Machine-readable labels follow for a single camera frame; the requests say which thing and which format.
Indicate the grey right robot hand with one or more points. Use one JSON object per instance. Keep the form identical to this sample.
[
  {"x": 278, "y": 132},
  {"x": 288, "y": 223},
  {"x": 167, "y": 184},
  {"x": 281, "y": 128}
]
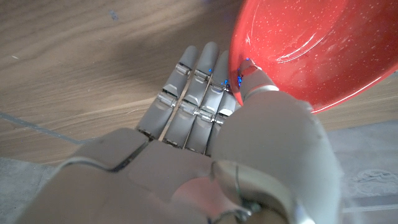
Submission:
[{"x": 174, "y": 174}]

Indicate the red bowl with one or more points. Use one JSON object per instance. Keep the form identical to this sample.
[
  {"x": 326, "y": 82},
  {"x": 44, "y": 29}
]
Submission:
[{"x": 311, "y": 49}]

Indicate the printed window backdrop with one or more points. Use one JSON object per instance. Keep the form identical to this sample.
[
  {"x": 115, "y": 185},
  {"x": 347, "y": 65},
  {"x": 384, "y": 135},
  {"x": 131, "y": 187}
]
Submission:
[{"x": 370, "y": 174}]

